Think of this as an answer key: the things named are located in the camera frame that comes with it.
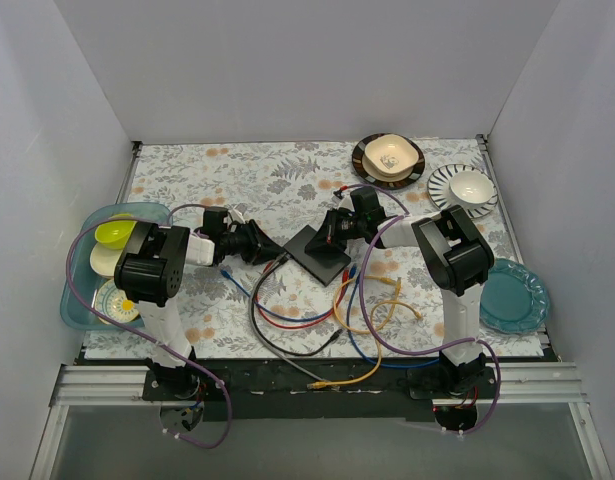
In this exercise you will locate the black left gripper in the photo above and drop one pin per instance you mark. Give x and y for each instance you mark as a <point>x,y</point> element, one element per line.
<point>254,240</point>

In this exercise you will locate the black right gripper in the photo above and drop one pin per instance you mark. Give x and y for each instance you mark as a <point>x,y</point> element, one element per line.
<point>330,231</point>

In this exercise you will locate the black network switch box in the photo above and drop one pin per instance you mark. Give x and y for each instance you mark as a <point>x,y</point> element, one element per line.
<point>324,267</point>

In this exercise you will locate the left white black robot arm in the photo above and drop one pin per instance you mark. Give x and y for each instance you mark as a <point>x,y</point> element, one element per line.
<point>150,270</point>

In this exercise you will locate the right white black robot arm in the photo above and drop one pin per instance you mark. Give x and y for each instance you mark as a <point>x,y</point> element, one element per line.
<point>456,255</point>

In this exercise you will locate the dark brown round plate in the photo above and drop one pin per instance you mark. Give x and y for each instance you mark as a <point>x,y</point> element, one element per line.
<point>357,155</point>

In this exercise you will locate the cream square bowl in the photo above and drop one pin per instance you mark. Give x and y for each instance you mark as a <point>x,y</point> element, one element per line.
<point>390,157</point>

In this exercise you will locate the blue striped white plate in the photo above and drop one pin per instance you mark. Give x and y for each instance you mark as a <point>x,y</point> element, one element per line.
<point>438,190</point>

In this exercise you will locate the white round bowl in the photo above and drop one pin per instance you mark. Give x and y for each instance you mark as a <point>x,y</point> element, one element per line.
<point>471,189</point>

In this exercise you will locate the lime green plastic bowl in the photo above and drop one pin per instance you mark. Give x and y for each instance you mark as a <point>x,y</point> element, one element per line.
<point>115,234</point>

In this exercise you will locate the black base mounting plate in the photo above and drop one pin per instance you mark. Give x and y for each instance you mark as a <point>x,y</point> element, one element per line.
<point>272,389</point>

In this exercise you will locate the cream plastic plate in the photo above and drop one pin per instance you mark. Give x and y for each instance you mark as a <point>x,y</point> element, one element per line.
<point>103,260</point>

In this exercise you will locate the patterned bowl with yellow centre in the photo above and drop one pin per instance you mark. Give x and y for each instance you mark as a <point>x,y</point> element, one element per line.
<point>113,303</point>

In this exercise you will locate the teal scalloped plate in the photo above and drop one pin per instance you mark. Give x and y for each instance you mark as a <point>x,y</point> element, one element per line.
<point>514,300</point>

